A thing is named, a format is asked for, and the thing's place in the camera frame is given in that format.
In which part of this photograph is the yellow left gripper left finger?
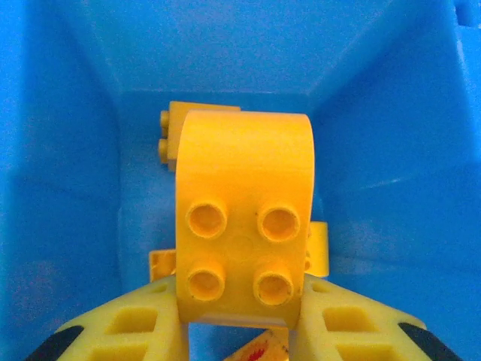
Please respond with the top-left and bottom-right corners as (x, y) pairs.
(32, 276), (189, 361)

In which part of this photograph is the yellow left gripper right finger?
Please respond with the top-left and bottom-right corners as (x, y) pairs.
(289, 272), (465, 361)

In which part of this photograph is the yellow square lego brick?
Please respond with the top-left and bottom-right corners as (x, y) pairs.
(149, 249), (177, 285)
(158, 100), (241, 174)

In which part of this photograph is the yellow curved lego brick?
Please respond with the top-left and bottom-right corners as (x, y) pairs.
(174, 109), (315, 329)

